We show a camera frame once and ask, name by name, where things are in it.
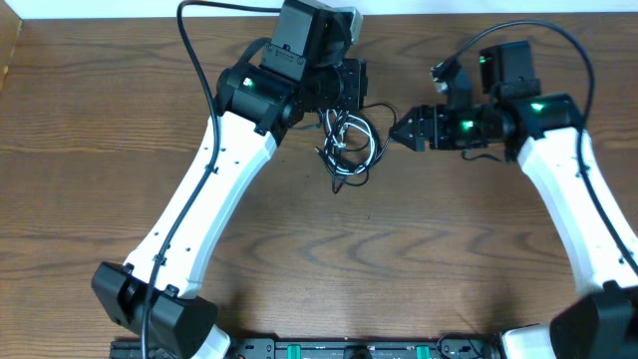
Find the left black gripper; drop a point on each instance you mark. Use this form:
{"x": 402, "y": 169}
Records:
{"x": 356, "y": 85}

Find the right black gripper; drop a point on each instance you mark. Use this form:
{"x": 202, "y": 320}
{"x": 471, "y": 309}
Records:
{"x": 432, "y": 127}

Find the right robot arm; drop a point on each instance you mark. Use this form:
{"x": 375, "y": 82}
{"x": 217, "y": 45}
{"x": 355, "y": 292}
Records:
{"x": 545, "y": 135}

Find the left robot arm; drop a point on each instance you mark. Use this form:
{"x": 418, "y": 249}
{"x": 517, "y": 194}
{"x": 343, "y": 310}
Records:
{"x": 302, "y": 68}

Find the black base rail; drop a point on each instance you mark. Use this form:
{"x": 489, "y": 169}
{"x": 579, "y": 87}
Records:
{"x": 454, "y": 347}

